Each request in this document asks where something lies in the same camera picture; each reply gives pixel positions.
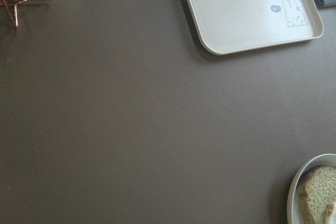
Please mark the white round plate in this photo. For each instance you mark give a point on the white round plate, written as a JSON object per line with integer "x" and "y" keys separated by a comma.
{"x": 293, "y": 210}

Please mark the cream rabbit tray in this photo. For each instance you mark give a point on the cream rabbit tray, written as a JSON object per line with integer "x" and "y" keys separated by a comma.
{"x": 229, "y": 26}

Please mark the bread slice on plate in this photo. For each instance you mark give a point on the bread slice on plate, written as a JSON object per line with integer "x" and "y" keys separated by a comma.
{"x": 316, "y": 190}

